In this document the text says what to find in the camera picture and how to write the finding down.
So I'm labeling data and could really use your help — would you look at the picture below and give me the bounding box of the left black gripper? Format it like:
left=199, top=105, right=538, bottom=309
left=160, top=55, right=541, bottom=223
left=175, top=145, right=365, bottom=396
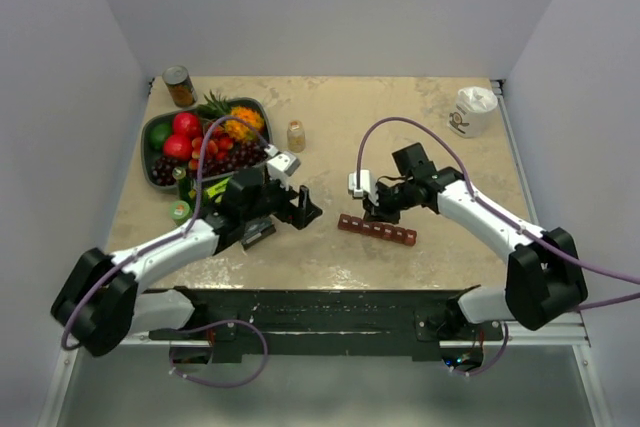
left=242, top=170, right=321, bottom=229

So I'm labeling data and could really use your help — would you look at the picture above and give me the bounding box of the red weekly pill organizer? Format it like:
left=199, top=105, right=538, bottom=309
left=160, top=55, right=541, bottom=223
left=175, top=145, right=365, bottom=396
left=337, top=213, right=418, bottom=247

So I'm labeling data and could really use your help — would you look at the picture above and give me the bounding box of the small pill bottle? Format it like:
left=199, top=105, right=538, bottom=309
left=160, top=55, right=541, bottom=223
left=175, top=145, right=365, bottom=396
left=287, top=120, right=306, bottom=153

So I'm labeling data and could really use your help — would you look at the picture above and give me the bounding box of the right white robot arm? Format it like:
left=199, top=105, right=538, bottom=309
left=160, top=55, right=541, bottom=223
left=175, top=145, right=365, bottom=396
left=348, top=143, right=588, bottom=340

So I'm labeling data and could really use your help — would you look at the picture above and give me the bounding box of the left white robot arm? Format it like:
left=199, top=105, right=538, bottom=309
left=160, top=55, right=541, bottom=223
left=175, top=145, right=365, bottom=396
left=51, top=168, right=323, bottom=357

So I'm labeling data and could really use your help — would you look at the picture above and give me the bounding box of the razor package box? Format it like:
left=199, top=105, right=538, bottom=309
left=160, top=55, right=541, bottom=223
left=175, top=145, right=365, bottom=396
left=203, top=178, right=276, bottom=250

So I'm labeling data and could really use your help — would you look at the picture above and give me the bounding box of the dark grape bunch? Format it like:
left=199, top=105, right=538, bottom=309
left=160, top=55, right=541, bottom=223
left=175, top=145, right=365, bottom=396
left=146, top=142, right=267, bottom=187

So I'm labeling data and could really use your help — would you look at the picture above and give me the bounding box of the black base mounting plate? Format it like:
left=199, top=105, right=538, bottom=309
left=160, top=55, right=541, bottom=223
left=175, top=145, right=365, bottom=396
left=150, top=289, right=503, bottom=363

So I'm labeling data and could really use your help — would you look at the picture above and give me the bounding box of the orange spiky fruit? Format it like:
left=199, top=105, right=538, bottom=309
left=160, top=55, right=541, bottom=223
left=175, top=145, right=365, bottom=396
left=224, top=106, right=265, bottom=142

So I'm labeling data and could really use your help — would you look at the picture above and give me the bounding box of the strawberries pile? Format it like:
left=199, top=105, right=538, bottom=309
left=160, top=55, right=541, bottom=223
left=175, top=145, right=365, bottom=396
left=187, top=126, right=234, bottom=175

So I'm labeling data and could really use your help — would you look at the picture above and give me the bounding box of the green glass bottle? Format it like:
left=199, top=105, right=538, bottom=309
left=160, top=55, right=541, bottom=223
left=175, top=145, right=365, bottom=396
left=172, top=167, right=197, bottom=206

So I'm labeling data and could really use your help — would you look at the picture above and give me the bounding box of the green cap bottle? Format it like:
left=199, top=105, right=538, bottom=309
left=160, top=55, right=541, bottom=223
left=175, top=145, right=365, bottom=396
left=169, top=200, right=193, bottom=227

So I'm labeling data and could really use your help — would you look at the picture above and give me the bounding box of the white paper cup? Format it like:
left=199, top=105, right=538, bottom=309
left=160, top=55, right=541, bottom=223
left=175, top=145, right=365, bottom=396
left=447, top=86, right=498, bottom=138

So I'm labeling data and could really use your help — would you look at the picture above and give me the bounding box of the red apple lower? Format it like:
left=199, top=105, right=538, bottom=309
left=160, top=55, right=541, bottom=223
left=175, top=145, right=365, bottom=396
left=162, top=134, right=193, bottom=162

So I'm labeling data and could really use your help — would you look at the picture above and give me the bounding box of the red apple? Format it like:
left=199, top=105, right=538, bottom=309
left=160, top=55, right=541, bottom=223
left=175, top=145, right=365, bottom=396
left=162, top=134, right=193, bottom=162
left=172, top=112, right=202, bottom=139

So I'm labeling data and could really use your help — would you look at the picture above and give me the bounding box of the red apple upper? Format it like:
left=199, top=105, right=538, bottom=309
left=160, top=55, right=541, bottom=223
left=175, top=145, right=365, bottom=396
left=172, top=112, right=202, bottom=139

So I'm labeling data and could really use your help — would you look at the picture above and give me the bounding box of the green lime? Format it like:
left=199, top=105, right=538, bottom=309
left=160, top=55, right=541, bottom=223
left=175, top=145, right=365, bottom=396
left=147, top=122, right=173, bottom=151

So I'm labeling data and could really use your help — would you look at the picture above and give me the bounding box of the grey fruit tray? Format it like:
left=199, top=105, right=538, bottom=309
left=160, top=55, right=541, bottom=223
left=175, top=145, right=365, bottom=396
left=141, top=94, right=271, bottom=193

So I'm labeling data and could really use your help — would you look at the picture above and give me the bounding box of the tin can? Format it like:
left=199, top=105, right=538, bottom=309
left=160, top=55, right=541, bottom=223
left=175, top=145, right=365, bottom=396
left=162, top=65, right=197, bottom=108

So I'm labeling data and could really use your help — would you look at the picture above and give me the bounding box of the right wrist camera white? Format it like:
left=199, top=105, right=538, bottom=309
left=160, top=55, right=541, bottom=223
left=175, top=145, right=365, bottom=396
left=348, top=169, right=376, bottom=199

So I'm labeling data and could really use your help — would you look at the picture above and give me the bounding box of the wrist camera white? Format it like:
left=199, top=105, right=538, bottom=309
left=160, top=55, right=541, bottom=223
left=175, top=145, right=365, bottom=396
left=348, top=169, right=376, bottom=199
left=264, top=144, right=300, bottom=189

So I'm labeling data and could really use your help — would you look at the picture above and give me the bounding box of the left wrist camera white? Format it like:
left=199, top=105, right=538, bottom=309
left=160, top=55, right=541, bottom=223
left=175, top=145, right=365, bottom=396
left=264, top=144, right=300, bottom=189

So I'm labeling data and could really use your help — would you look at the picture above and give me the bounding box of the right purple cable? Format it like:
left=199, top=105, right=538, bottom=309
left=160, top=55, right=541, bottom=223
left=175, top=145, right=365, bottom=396
left=355, top=117, right=640, bottom=378

